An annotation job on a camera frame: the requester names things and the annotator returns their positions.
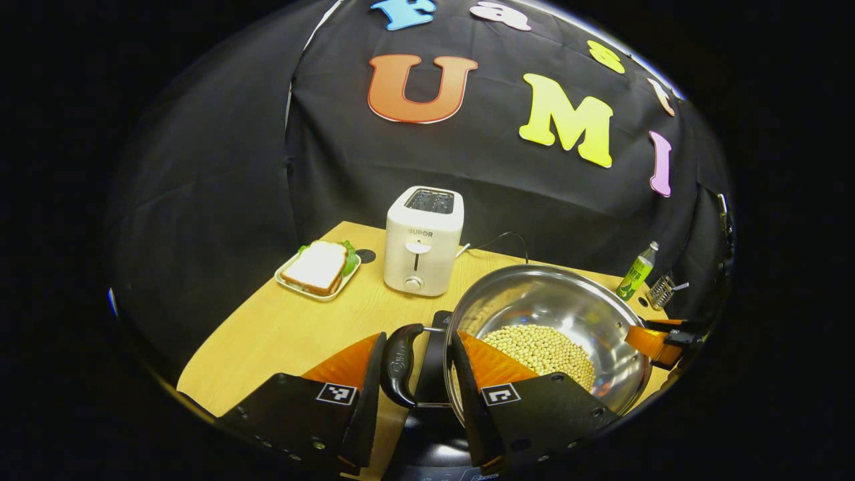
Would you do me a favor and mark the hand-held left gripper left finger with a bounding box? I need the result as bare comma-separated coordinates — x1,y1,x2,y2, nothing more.
214,332,389,476

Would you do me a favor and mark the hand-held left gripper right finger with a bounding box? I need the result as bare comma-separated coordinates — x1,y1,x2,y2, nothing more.
451,332,623,476

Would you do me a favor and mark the black induction cooktop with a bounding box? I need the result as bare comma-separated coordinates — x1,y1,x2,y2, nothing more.
383,310,510,481

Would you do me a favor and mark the stainless steel pot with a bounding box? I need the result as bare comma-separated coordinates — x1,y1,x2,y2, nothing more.
380,265,655,429

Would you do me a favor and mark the green label drink bottle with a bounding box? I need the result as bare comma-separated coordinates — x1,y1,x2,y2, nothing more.
616,241,660,302

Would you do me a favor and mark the pile of soybeans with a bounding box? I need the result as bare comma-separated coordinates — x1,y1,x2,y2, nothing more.
481,325,597,392

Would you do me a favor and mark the white sandwich plate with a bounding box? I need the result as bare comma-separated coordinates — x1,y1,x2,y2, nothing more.
275,240,363,303

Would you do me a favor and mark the sandwich with lettuce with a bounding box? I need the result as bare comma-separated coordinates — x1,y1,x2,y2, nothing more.
281,240,359,297

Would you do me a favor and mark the white toaster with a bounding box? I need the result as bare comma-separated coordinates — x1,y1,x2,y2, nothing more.
384,186,466,298

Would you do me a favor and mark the black backdrop cloth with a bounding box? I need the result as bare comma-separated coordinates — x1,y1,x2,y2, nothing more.
106,0,737,378

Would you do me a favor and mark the metal wire utensil holder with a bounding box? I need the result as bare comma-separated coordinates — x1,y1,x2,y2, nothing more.
646,271,677,311

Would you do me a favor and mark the black toaster cable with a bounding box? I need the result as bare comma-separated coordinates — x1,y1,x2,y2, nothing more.
456,231,530,265

